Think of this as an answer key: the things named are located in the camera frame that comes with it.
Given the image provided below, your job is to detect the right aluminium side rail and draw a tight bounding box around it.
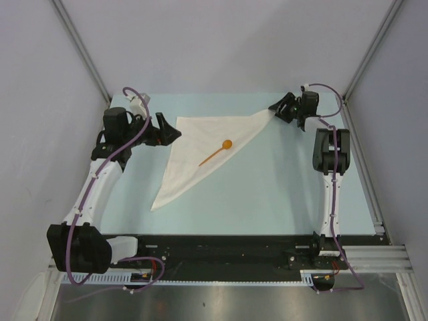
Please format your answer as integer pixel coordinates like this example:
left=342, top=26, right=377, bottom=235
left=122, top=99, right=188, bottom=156
left=341, top=97, right=391, bottom=242

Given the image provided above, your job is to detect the left aluminium frame post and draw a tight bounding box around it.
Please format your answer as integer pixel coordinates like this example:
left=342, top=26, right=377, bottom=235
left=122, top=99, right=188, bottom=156
left=49, top=0, right=112, bottom=106

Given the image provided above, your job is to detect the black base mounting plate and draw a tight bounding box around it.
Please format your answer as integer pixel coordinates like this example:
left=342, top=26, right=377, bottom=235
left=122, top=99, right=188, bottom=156
left=106, top=233, right=392, bottom=285

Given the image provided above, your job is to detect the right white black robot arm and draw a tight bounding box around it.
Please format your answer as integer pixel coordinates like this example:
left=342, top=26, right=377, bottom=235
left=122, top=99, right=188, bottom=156
left=268, top=90, right=351, bottom=268

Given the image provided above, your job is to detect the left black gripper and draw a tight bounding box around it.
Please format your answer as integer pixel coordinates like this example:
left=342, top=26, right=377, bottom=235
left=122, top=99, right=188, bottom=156
left=122, top=112, right=180, bottom=148

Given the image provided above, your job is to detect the orange plastic spoon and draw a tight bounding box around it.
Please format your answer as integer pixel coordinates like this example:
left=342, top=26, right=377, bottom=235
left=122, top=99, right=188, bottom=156
left=199, top=140, right=233, bottom=167

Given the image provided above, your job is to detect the aluminium front rail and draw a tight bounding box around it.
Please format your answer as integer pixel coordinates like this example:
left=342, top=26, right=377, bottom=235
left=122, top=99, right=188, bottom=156
left=48, top=243, right=411, bottom=270

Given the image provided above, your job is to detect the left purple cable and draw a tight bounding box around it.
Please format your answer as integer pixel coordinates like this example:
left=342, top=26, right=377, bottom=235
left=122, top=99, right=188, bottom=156
left=65, top=86, right=165, bottom=302

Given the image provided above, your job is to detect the right aluminium frame post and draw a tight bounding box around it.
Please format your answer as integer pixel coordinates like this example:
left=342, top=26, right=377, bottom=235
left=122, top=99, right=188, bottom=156
left=342, top=0, right=406, bottom=103

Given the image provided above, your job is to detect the white slotted cable duct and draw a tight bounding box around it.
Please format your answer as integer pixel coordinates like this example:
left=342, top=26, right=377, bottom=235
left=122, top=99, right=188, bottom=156
left=62, top=270, right=335, bottom=287

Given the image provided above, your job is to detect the aluminium frame post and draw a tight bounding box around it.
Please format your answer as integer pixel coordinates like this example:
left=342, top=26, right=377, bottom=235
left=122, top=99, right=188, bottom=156
left=49, top=0, right=112, bottom=106
left=342, top=0, right=406, bottom=103

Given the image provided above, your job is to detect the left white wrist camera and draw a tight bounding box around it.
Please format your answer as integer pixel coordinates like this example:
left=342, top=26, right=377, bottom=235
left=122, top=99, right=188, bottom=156
left=126, top=94, right=146, bottom=118

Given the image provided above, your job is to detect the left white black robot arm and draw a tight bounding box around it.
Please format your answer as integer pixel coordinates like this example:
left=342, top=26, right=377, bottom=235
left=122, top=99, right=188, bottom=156
left=47, top=107, right=181, bottom=274

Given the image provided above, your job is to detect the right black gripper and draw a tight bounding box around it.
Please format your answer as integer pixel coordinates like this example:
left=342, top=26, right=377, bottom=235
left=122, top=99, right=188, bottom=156
left=268, top=93, right=303, bottom=124

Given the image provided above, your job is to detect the white cloth napkin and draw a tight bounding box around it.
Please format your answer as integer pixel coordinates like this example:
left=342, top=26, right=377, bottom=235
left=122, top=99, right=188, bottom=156
left=150, top=110, right=274, bottom=211

